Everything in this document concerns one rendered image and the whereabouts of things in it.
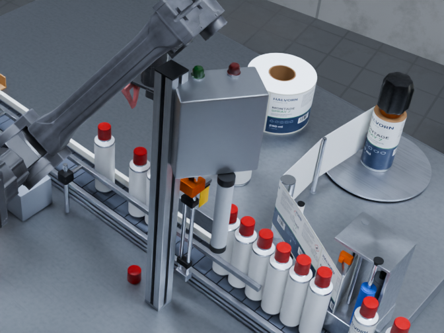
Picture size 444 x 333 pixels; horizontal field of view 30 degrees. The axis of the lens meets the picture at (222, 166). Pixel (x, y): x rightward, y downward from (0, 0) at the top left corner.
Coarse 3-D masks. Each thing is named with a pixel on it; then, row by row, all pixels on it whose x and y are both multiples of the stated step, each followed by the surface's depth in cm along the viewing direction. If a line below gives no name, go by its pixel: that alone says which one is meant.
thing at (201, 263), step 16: (16, 112) 235; (0, 128) 230; (64, 160) 222; (80, 176) 218; (96, 192) 214; (112, 192) 215; (128, 192) 215; (112, 208) 210; (144, 224) 207; (176, 240) 204; (192, 256) 201; (208, 272) 197; (224, 288) 194; (256, 304) 192; (272, 320) 188
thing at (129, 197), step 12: (0, 108) 223; (72, 156) 212; (84, 168) 209; (108, 180) 206; (120, 192) 203; (144, 204) 201; (192, 240) 193; (204, 252) 192; (228, 264) 189; (240, 276) 187; (252, 288) 186
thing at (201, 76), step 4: (196, 68) 153; (200, 68) 153; (192, 72) 154; (196, 72) 153; (200, 72) 153; (192, 76) 154; (196, 76) 153; (200, 76) 153; (204, 76) 154; (196, 80) 154; (200, 80) 154
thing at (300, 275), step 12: (300, 264) 175; (288, 276) 179; (300, 276) 177; (312, 276) 178; (288, 288) 180; (300, 288) 178; (288, 300) 182; (300, 300) 181; (288, 312) 184; (300, 312) 184; (288, 324) 187
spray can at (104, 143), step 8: (104, 128) 202; (96, 136) 205; (104, 136) 202; (112, 136) 206; (96, 144) 204; (104, 144) 204; (112, 144) 204; (96, 152) 206; (104, 152) 205; (112, 152) 206; (96, 160) 207; (104, 160) 206; (112, 160) 208; (96, 168) 209; (104, 168) 208; (112, 168) 210; (112, 176) 212; (96, 184) 213; (104, 192) 214
